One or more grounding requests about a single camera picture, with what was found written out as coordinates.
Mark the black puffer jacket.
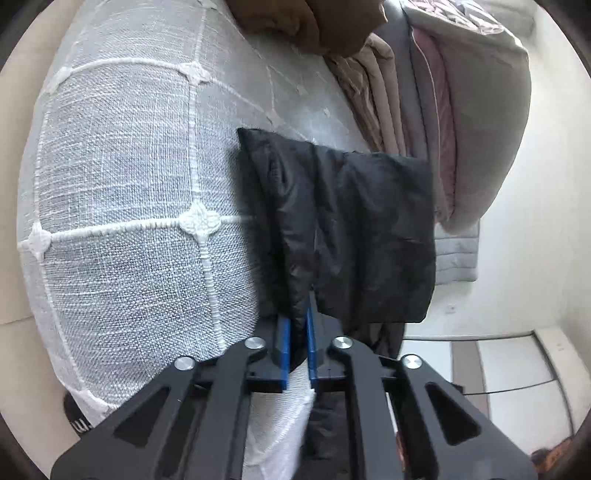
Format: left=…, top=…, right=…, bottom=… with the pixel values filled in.
left=236, top=128, right=437, bottom=462

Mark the white and grey wardrobe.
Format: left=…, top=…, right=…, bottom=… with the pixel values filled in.
left=402, top=325, right=583, bottom=444

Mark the grey folded blanket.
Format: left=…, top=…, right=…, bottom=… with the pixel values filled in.
left=374, top=0, right=444, bottom=160

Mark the pink patterned quilt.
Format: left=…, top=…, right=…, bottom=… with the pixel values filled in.
left=406, top=0, right=506, bottom=35

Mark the white checkered bedspread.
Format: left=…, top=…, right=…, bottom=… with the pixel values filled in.
left=16, top=0, right=384, bottom=467

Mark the beige folded blanket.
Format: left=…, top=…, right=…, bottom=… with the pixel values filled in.
left=323, top=34, right=407, bottom=155

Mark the grey quilted mat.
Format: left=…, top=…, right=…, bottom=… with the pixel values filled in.
left=434, top=220, right=481, bottom=284

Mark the large white cushion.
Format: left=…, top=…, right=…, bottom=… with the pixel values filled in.
left=402, top=9, right=532, bottom=234

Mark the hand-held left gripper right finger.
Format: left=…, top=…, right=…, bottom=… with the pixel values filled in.
left=307, top=307, right=539, bottom=480

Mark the black slipper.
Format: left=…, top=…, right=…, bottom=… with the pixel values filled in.
left=62, top=392, right=94, bottom=437

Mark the pink folded blanket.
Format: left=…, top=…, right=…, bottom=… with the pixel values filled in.
left=411, top=25, right=459, bottom=224

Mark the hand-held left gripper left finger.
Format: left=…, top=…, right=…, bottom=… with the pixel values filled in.
left=51, top=318, right=293, bottom=480

